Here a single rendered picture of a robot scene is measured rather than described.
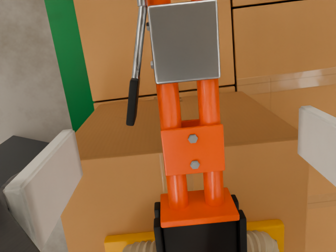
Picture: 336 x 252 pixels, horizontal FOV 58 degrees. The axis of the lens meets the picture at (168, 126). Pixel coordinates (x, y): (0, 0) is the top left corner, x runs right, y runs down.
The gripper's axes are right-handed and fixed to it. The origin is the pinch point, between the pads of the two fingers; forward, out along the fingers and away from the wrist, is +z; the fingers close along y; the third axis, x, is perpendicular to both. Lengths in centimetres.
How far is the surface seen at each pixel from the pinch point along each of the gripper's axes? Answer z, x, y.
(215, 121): 13.2, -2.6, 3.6
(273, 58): 67, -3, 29
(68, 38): 121, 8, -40
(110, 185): 26.9, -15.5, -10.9
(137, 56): 13.8, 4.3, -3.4
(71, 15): 121, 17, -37
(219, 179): 13.2, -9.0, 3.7
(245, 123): 37.1, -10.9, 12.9
